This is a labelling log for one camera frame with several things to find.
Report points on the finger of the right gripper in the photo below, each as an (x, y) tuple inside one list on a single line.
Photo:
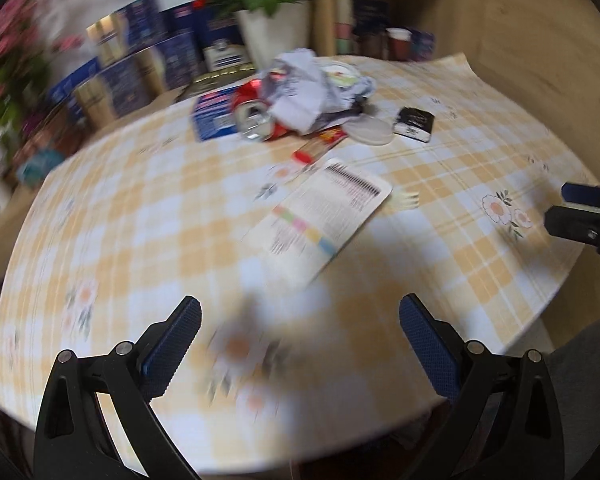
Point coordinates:
[(582, 194), (579, 225)]

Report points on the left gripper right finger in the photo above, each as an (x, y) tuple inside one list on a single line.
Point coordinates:
[(503, 420)]

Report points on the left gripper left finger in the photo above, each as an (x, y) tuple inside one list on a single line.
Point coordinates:
[(72, 439)]

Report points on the white printed card package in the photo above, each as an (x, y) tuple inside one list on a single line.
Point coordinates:
[(320, 214)]

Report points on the red cigarette pack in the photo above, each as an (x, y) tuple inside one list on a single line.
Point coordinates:
[(318, 146)]

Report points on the black and white small box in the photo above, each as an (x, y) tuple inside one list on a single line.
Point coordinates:
[(414, 124)]

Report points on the yellow plaid floral tablecloth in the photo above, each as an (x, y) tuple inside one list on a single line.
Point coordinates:
[(300, 351)]

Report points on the wooden shelf unit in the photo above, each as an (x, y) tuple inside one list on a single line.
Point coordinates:
[(405, 5)]

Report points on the clear round plastic lid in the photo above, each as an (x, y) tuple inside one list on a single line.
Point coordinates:
[(368, 130)]

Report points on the red paper cup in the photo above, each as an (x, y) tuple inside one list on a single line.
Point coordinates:
[(399, 43)]

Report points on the small blue playing card box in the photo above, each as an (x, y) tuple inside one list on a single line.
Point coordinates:
[(213, 114)]

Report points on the blue gold gift box lower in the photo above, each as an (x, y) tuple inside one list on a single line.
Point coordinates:
[(116, 91)]

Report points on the blue gold gift box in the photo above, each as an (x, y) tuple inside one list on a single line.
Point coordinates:
[(179, 60), (136, 26), (116, 91)]

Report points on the crushed red soda can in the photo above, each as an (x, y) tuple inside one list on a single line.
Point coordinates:
[(252, 116)]

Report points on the dark patterned tray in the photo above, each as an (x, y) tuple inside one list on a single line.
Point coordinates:
[(216, 80)]

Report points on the crumpled white paper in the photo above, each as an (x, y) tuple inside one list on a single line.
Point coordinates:
[(303, 99)]

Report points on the blue gold gift box right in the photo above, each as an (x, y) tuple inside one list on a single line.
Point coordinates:
[(179, 60)]

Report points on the blue white milk box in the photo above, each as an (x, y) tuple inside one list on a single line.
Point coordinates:
[(222, 54)]

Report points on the pink artificial flower plant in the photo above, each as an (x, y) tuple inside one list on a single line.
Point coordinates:
[(25, 67)]

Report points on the white flower vase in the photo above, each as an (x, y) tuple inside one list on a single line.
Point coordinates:
[(268, 36)]

